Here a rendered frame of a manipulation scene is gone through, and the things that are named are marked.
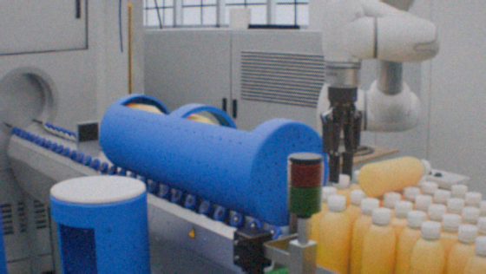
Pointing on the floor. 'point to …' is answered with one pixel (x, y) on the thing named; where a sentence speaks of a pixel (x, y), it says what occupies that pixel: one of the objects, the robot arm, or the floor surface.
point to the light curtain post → (135, 45)
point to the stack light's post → (303, 257)
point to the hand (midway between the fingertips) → (340, 167)
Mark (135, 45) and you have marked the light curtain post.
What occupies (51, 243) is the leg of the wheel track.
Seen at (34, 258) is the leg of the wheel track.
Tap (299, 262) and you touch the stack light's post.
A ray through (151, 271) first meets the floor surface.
